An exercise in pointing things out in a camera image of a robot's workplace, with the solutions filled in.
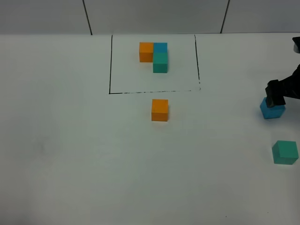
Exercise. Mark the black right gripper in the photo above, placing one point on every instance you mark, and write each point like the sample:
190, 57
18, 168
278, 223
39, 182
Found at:
288, 87

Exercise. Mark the green template cube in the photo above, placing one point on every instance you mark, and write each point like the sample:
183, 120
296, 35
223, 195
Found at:
160, 62

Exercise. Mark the blue template cube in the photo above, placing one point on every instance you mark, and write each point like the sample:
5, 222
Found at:
160, 48

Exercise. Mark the orange template cube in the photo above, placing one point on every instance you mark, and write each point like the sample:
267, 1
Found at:
146, 50

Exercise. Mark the green loose cube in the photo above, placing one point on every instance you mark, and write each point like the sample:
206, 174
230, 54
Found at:
285, 152

